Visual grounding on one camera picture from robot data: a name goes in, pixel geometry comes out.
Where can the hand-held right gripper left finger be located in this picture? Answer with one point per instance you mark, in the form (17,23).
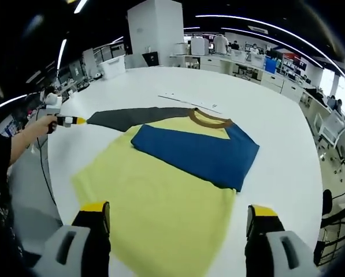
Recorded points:
(74,248)

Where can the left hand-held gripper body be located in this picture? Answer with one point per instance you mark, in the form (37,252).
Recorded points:
(54,105)

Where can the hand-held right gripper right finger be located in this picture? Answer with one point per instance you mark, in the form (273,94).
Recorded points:
(276,254)

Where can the yellow grey blue garment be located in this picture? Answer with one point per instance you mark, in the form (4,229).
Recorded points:
(160,207)

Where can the person's left hand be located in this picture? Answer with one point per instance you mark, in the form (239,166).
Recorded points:
(49,124)

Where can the straight ceiling light strip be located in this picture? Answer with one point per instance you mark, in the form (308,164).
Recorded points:
(80,5)
(62,53)

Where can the small white round device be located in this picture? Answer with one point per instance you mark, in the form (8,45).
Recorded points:
(97,75)

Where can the white storage bin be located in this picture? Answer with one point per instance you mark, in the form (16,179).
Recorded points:
(113,67)

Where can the black stand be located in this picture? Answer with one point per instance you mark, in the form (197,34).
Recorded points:
(327,202)

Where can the black leaning panel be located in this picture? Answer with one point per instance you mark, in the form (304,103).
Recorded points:
(150,59)

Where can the white flat strip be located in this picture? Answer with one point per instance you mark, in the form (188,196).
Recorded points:
(189,103)

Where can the white square pillar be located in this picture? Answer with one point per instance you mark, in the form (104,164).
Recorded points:
(155,31)

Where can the white office chair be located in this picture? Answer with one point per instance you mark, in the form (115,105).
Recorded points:
(334,127)

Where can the white box appliance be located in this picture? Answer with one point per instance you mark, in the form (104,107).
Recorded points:
(199,46)

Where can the white counter cabinets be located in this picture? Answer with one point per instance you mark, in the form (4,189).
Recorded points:
(218,62)

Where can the blue bin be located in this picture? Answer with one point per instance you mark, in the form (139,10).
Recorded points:
(270,65)

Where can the long curved ceiling light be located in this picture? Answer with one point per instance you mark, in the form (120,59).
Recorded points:
(247,19)
(270,36)

